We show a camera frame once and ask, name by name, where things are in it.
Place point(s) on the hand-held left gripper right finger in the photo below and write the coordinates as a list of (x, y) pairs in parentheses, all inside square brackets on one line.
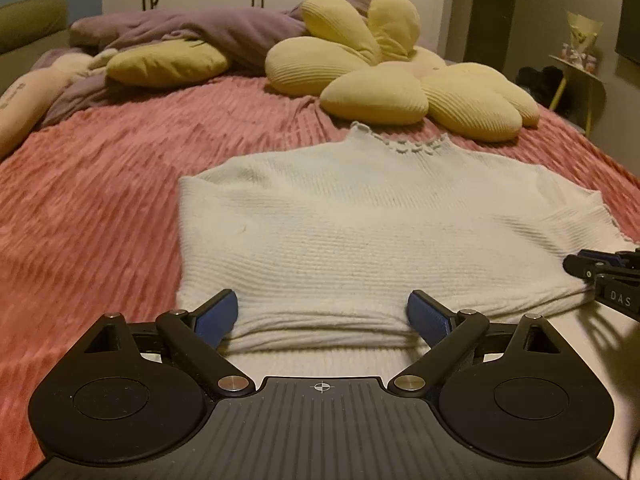
[(426, 316)]

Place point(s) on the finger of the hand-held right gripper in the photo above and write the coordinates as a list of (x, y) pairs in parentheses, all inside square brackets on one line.
[(580, 266), (607, 258)]

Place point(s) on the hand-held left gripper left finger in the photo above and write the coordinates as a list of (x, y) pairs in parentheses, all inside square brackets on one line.
[(219, 316)]

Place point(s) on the white knit sweater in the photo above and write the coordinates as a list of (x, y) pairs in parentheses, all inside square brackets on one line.
[(360, 240)]

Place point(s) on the dark clothes pile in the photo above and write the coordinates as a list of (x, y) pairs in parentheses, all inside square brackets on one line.
[(540, 82)]

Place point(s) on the pink ribbed blanket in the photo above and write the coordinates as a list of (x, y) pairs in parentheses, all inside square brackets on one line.
[(95, 200)]

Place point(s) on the yellow side table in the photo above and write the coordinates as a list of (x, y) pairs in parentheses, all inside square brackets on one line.
[(580, 80)]

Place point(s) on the wrapped flower bouquet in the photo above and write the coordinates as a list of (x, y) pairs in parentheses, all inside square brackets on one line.
[(582, 35)]

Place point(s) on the yellow flower pillow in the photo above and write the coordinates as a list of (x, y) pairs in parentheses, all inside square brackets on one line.
[(390, 70)]

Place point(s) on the small yellow pillow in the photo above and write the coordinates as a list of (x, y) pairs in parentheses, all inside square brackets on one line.
[(165, 62)]

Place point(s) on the dark door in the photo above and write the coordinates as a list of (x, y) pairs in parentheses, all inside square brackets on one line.
[(490, 10)]

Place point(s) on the purple duvet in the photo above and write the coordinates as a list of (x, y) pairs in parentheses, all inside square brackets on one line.
[(200, 27)]

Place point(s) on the cream plush toy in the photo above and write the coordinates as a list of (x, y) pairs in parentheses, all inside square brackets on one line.
[(30, 95)]

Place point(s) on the green headboard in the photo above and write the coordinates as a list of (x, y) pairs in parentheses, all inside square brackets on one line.
[(30, 22)]

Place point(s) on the black wall screen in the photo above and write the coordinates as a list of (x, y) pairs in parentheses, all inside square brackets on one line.
[(629, 25)]

